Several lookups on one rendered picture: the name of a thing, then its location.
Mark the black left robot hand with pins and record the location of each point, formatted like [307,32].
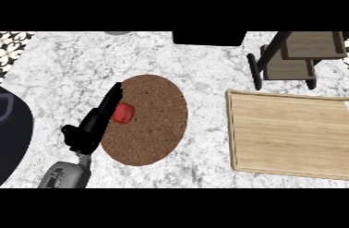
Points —
[94,124]

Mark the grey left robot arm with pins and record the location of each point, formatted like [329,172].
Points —
[66,174]

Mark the red tomato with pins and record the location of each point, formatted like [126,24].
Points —
[123,114]

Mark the round brown cork tray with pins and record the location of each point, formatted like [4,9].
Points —
[149,121]

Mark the dark tiered basket stand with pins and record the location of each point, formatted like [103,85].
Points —
[295,57]

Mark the grey round dish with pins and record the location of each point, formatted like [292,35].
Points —
[117,32]

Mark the black box appliance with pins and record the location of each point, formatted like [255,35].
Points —
[209,38]

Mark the pale wooden cutting board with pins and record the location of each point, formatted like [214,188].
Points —
[291,134]

